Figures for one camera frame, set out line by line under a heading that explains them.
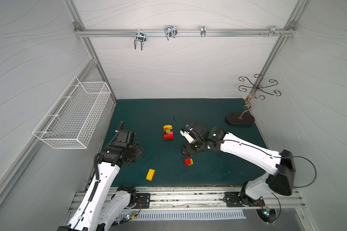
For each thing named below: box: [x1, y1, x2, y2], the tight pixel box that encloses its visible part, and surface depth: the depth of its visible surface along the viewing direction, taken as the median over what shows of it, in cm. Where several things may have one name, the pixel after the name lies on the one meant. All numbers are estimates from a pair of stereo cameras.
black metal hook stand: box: [225, 74, 282, 126], surface depth 107 cm
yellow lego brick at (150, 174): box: [146, 168, 156, 182], surface depth 83 cm
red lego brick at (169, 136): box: [163, 133, 174, 140], surface depth 98 cm
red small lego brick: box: [184, 157, 192, 166], surface depth 86 cm
